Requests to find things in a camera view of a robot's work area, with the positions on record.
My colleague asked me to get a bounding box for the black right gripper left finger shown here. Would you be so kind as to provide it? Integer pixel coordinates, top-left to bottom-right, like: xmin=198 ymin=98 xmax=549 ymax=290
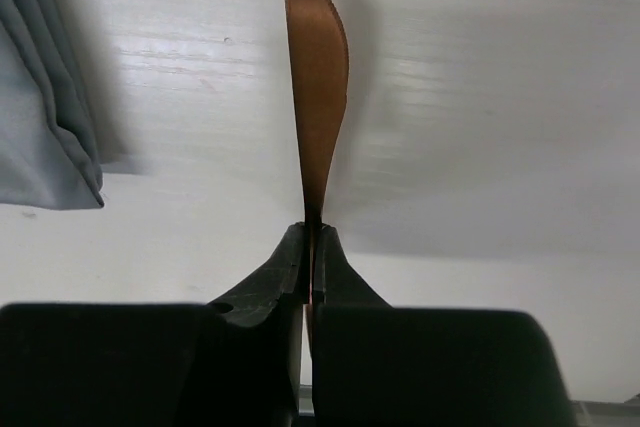
xmin=1 ymin=223 xmax=306 ymax=426

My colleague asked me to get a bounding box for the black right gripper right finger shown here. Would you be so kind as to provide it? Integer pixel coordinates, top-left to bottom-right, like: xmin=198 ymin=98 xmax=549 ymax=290
xmin=311 ymin=226 xmax=576 ymax=427

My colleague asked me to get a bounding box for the grey cloth placemat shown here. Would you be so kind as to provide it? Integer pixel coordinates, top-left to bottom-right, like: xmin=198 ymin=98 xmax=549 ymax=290
xmin=1 ymin=0 xmax=104 ymax=210

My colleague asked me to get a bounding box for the copper knife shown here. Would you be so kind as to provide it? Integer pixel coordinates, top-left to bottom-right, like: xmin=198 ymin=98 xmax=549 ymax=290
xmin=282 ymin=0 xmax=350 ymax=348

